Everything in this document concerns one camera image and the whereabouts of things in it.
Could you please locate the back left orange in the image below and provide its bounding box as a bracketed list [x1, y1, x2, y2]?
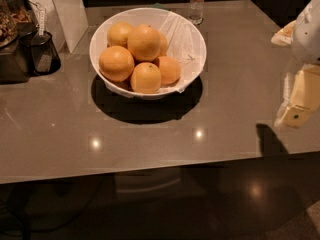
[107, 22, 133, 48]

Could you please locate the black mesh cup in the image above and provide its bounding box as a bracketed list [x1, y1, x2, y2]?
[31, 31, 61, 75]

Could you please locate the hidden back right orange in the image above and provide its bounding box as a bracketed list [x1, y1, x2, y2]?
[159, 31, 168, 56]

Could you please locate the white box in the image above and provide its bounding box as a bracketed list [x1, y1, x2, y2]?
[30, 0, 88, 53]

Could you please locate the right front orange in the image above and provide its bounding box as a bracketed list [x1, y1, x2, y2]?
[153, 56, 181, 85]

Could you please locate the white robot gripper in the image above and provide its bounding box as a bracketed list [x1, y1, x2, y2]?
[271, 0, 320, 129]

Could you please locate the white plastic bowl liner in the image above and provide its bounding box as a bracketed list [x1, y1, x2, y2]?
[99, 11, 205, 95]

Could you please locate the front centre orange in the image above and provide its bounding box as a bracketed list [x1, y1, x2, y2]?
[130, 62, 161, 94]

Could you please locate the left front orange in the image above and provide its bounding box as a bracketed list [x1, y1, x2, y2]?
[99, 46, 135, 82]

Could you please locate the white tag in cup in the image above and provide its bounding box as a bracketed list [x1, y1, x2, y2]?
[31, 2, 46, 36]

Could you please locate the top centre orange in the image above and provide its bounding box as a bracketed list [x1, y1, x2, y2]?
[127, 24, 161, 62]

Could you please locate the white bowl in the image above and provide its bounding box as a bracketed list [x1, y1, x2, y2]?
[88, 7, 208, 101]

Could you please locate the dark tray with snacks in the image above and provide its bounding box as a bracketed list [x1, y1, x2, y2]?
[0, 0, 34, 84]

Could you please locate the clear plastic water bottle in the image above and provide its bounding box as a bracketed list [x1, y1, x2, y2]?
[188, 0, 205, 25]

